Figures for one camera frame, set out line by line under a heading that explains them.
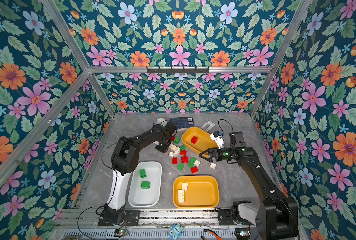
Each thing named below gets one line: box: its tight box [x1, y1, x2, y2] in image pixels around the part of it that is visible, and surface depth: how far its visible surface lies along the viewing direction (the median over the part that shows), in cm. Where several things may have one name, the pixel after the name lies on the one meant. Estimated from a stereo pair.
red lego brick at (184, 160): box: [181, 156, 189, 164], surface depth 95 cm
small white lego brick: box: [181, 182, 188, 192], surface depth 84 cm
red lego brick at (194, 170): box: [190, 166, 199, 174], surface depth 92 cm
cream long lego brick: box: [178, 189, 185, 203], surface depth 80 cm
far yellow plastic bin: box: [181, 126, 219, 159], surface depth 104 cm
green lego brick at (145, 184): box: [141, 181, 151, 189], surface depth 85 cm
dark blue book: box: [170, 116, 194, 129], surface depth 117 cm
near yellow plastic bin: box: [172, 175, 220, 209], surface depth 82 cm
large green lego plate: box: [187, 157, 197, 168], surface depth 94 cm
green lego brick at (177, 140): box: [174, 136, 181, 144], surface depth 103 cm
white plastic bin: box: [127, 161, 163, 208], surface depth 84 cm
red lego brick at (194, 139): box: [191, 136, 198, 144], surface depth 103 cm
